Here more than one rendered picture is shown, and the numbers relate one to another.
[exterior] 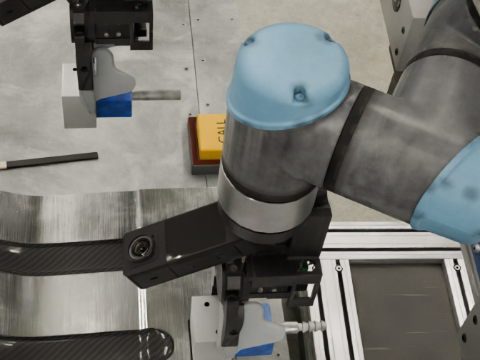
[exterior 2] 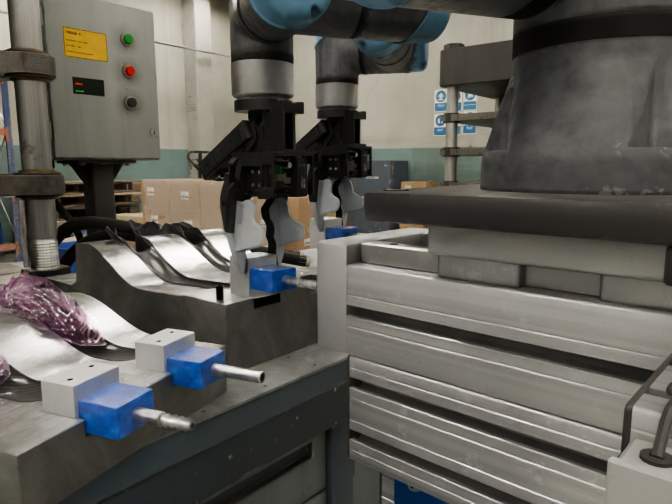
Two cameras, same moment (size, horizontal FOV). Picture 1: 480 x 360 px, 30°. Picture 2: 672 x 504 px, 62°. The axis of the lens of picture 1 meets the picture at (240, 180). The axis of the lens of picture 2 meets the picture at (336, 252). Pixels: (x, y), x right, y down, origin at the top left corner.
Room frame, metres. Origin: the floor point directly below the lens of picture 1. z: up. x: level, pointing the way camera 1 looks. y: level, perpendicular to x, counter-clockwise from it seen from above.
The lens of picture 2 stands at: (0.06, -0.63, 1.05)
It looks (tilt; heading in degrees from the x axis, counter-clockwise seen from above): 9 degrees down; 52
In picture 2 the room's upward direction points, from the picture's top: straight up
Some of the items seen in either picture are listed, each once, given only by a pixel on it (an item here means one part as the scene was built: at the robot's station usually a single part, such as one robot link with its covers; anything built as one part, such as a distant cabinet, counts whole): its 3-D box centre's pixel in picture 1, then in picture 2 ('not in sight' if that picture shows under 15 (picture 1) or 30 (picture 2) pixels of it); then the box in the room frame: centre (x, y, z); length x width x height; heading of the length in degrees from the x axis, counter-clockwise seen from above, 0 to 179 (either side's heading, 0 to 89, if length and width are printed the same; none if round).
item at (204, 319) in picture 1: (260, 329); (279, 279); (0.42, -0.04, 0.91); 0.13 x 0.05 x 0.05; 103
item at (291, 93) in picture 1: (286, 113); (262, 15); (0.41, -0.02, 1.23); 0.09 x 0.08 x 0.11; 72
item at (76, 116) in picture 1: (122, 95); (345, 234); (0.68, 0.14, 0.93); 0.13 x 0.05 x 0.05; 103
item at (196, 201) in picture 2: not in sight; (210, 228); (2.30, 4.19, 0.47); 1.22 x 0.80 x 0.94; 108
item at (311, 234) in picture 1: (265, 238); (269, 151); (0.42, -0.03, 1.07); 0.09 x 0.08 x 0.12; 102
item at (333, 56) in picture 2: not in sight; (338, 52); (0.68, 0.16, 1.25); 0.09 x 0.08 x 0.11; 128
